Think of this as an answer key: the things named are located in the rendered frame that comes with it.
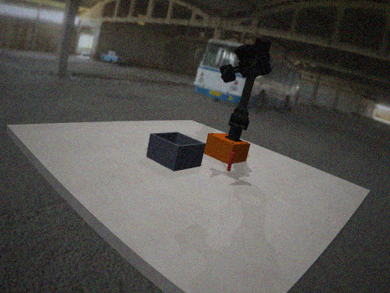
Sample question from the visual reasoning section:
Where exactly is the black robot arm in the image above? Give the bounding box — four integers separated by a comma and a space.
225, 37, 271, 142

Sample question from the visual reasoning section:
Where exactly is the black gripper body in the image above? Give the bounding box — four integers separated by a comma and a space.
220, 55, 271, 81

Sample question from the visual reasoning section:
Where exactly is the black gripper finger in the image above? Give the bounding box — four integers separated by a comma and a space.
221, 65, 233, 82
244, 57, 265, 76

